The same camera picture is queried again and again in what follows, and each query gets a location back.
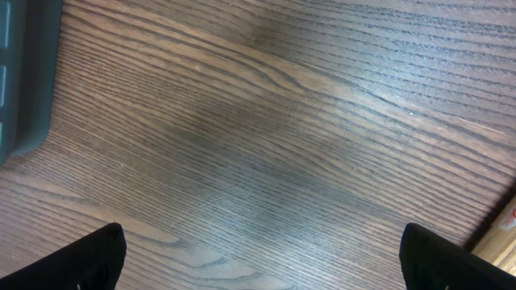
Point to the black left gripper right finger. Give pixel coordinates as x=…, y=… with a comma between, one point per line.
x=429, y=261

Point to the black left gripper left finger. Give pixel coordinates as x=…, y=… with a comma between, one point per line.
x=92, y=262

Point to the red orange snack bag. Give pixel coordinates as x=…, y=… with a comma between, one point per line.
x=498, y=245

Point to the grey plastic shopping basket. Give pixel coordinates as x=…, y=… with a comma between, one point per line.
x=29, y=45

